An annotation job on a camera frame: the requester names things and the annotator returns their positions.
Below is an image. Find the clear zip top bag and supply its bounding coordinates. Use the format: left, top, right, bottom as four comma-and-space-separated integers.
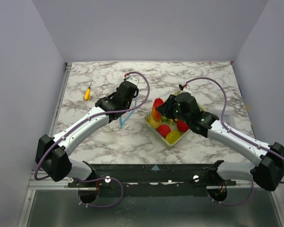
104, 96, 154, 130

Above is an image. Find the yellow toy pear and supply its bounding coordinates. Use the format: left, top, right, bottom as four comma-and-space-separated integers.
148, 115, 161, 129

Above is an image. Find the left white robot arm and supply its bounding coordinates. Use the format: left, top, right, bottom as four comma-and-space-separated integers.
35, 78, 139, 187

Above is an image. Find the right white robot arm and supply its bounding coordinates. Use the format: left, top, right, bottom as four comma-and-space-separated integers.
154, 92, 284, 191

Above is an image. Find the green toy pepper slice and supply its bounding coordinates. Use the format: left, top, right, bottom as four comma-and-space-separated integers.
161, 116, 168, 122

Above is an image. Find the dark red toy fruit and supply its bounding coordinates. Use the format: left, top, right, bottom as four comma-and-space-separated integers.
177, 120, 190, 132

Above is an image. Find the green perforated plastic basket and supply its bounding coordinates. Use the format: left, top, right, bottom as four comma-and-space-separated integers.
144, 91, 205, 148

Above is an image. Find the yellow green toy pepper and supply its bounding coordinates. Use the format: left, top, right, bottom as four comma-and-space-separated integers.
165, 131, 181, 144

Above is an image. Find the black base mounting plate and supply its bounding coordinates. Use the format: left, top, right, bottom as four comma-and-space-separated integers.
68, 161, 236, 197

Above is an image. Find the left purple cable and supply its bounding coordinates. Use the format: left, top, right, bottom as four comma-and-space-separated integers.
34, 71, 150, 208

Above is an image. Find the purple cable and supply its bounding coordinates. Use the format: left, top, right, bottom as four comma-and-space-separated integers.
34, 71, 150, 208
178, 77, 284, 206

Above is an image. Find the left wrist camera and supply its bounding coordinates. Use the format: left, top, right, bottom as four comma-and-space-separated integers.
124, 73, 139, 86

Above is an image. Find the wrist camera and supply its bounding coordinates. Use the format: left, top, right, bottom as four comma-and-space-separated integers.
178, 84, 191, 93
124, 73, 139, 86

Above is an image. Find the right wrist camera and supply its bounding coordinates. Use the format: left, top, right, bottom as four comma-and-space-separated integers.
178, 84, 191, 93

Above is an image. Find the yellow handled screwdriver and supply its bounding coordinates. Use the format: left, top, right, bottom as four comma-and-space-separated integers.
84, 83, 92, 100

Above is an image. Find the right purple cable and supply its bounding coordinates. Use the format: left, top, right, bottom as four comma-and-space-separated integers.
178, 77, 284, 206

